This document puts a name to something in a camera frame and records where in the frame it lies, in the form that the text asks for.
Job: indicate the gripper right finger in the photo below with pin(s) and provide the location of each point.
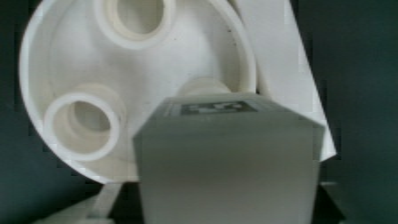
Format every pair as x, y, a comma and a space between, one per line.
330, 213

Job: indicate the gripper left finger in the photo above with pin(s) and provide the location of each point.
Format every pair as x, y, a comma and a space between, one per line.
90, 212

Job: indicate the white stool leg with tag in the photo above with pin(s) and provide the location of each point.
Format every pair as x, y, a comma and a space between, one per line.
228, 158

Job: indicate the white round stool seat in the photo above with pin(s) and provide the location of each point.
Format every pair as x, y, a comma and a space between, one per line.
113, 53

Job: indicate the white right fence bar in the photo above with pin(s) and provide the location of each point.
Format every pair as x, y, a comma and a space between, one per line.
285, 76

